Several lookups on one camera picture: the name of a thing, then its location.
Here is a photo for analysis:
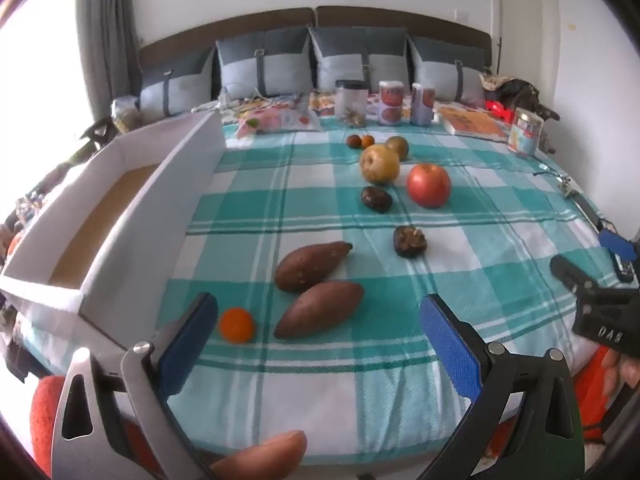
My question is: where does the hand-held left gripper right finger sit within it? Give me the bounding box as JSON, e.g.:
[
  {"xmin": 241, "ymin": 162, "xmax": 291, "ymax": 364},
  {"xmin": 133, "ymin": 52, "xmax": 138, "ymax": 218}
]
[{"xmin": 419, "ymin": 294, "xmax": 586, "ymax": 480}]

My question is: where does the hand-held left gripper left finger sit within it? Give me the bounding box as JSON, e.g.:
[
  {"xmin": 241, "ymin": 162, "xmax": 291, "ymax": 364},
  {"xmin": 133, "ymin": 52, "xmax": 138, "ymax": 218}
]
[{"xmin": 50, "ymin": 291, "xmax": 221, "ymax": 480}]

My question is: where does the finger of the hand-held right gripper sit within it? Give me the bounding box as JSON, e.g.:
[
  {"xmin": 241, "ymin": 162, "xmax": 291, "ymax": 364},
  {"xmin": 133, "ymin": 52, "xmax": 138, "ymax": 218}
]
[
  {"xmin": 597, "ymin": 229, "xmax": 640, "ymax": 282},
  {"xmin": 549, "ymin": 254, "xmax": 599, "ymax": 297}
]

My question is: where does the white cardboard box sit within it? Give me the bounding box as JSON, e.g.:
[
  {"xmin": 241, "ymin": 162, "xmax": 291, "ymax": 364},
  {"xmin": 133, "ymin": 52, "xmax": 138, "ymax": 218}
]
[{"xmin": 0, "ymin": 110, "xmax": 228, "ymax": 356}]

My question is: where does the reddish brown sweet potato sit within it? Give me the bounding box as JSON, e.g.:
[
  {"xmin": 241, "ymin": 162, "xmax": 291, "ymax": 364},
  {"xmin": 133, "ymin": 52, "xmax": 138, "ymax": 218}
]
[
  {"xmin": 274, "ymin": 241, "xmax": 353, "ymax": 293},
  {"xmin": 273, "ymin": 281, "xmax": 365, "ymax": 339}
]

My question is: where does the red apple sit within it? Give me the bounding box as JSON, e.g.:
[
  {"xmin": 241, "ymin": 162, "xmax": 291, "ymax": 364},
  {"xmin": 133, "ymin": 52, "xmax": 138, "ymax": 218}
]
[{"xmin": 406, "ymin": 162, "xmax": 452, "ymax": 209}]

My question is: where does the yellow apple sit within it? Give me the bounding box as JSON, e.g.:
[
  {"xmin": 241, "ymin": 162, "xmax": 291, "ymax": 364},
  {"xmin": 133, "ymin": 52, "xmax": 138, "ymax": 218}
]
[{"xmin": 359, "ymin": 144, "xmax": 401, "ymax": 186}]

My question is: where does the greenish brown kiwi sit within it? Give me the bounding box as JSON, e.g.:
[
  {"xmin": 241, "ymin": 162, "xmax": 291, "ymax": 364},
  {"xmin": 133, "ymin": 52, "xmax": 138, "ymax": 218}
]
[{"xmin": 384, "ymin": 136, "xmax": 410, "ymax": 162}]

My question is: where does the person's right hand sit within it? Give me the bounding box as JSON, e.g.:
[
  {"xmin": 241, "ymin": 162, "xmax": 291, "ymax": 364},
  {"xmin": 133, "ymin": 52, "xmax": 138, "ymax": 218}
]
[{"xmin": 601, "ymin": 347, "xmax": 640, "ymax": 397}]

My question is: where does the person's left hand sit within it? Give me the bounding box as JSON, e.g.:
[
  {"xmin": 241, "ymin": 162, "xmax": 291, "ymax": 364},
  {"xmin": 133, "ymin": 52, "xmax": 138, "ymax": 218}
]
[{"xmin": 210, "ymin": 430, "xmax": 309, "ymax": 480}]

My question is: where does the metal rod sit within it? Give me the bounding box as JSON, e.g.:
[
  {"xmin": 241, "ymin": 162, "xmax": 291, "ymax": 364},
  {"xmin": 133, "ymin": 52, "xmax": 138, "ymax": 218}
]
[{"xmin": 532, "ymin": 160, "xmax": 616, "ymax": 231}]

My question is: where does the blue orange labelled can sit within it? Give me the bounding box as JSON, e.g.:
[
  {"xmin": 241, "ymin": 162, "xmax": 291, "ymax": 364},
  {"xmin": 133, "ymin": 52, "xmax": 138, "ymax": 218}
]
[{"xmin": 507, "ymin": 108, "xmax": 545, "ymax": 156}]

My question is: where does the orange cover book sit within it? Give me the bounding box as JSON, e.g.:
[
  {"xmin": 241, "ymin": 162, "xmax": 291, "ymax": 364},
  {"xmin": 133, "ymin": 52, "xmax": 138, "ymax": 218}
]
[{"xmin": 439, "ymin": 106, "xmax": 511, "ymax": 141}]

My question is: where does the black bag with red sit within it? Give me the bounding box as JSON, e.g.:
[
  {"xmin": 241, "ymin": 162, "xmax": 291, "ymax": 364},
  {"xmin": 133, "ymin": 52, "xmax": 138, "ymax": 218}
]
[{"xmin": 482, "ymin": 72, "xmax": 561, "ymax": 121}]

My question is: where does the printed tin can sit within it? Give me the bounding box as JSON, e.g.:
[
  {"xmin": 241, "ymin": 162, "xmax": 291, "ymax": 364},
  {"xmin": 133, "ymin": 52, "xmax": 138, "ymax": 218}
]
[
  {"xmin": 377, "ymin": 81, "xmax": 404, "ymax": 127},
  {"xmin": 410, "ymin": 82, "xmax": 435, "ymax": 127}
]

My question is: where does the dark chair back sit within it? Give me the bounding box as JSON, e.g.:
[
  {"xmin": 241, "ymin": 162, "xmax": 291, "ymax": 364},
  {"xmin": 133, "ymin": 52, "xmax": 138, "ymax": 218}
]
[{"xmin": 80, "ymin": 117, "xmax": 118, "ymax": 151}]

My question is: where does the pink printed snack packet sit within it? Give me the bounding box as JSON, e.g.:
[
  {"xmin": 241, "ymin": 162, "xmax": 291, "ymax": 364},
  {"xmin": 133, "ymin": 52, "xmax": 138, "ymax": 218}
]
[{"xmin": 235, "ymin": 107, "xmax": 321, "ymax": 138}]

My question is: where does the clear plastic snack bag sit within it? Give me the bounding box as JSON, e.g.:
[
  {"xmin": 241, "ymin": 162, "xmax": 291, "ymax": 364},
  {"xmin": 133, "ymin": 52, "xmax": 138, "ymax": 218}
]
[{"xmin": 112, "ymin": 97, "xmax": 143, "ymax": 133}]

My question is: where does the grey two-tone pillow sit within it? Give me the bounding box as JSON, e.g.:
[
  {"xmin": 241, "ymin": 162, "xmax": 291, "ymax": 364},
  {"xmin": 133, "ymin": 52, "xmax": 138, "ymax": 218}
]
[
  {"xmin": 407, "ymin": 35, "xmax": 485, "ymax": 103},
  {"xmin": 139, "ymin": 50, "xmax": 216, "ymax": 121},
  {"xmin": 215, "ymin": 27, "xmax": 313, "ymax": 101},
  {"xmin": 309, "ymin": 26, "xmax": 411, "ymax": 93}
]

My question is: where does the glass jar with black lid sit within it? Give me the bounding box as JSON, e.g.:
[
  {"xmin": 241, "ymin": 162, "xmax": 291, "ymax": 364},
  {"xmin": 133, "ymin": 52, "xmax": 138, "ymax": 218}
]
[{"xmin": 335, "ymin": 80, "xmax": 368, "ymax": 127}]

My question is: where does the grey curtain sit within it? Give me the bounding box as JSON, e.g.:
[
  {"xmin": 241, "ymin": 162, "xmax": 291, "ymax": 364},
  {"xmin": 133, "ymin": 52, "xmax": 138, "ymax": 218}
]
[{"xmin": 75, "ymin": 0, "xmax": 143, "ymax": 126}]

